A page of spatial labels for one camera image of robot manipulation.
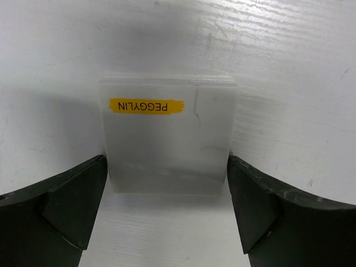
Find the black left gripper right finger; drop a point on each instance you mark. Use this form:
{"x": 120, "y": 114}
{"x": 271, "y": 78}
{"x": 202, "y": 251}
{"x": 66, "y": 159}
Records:
{"x": 281, "y": 225}

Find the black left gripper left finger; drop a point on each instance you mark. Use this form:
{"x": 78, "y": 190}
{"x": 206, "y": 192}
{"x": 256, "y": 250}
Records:
{"x": 50, "y": 223}

